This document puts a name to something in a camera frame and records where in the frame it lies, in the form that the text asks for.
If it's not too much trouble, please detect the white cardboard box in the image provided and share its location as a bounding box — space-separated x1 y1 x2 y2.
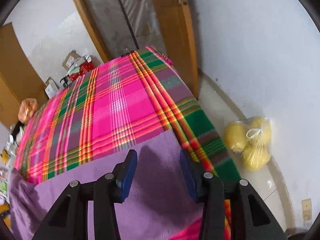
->
44 77 61 99

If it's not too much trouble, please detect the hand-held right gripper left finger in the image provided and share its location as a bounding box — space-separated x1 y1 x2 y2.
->
32 149 138 240

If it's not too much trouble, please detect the wall socket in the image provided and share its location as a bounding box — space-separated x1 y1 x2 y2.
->
301 198 313 221

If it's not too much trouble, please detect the bag of oranges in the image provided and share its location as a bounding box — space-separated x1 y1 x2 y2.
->
17 98 39 125

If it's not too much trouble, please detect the wooden wardrobe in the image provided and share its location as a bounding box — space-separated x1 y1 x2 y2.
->
0 22 50 128

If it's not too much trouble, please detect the pink green plaid cloth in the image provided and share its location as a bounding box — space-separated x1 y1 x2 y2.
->
14 46 242 240

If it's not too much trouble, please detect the bag of yellow pomelos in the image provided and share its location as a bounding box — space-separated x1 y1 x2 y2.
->
223 116 273 172

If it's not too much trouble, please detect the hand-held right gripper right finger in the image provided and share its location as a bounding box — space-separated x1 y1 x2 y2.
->
179 149 288 240

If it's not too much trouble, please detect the clear plastic curtain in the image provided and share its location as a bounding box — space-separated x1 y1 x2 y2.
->
82 0 166 60

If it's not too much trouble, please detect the wooden door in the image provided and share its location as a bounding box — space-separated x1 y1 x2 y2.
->
146 0 200 98

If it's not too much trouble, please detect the purple fleece garment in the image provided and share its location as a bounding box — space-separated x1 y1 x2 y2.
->
9 130 225 240

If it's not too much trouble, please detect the wooden door frame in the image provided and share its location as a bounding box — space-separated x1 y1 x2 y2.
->
65 0 112 63

